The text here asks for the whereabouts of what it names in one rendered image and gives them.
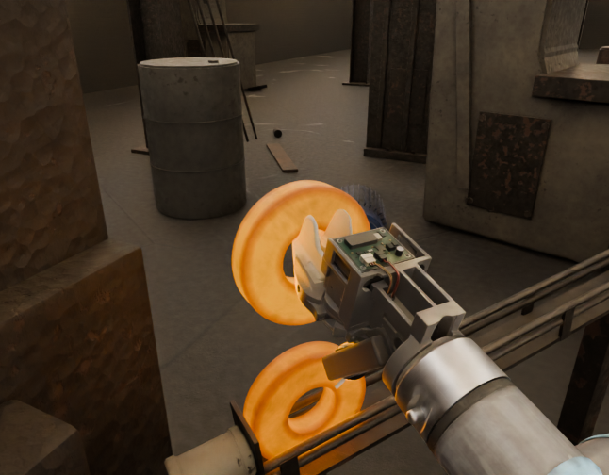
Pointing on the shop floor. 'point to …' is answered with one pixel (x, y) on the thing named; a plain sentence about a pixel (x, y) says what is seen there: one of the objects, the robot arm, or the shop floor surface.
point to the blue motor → (373, 206)
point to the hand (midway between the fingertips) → (304, 237)
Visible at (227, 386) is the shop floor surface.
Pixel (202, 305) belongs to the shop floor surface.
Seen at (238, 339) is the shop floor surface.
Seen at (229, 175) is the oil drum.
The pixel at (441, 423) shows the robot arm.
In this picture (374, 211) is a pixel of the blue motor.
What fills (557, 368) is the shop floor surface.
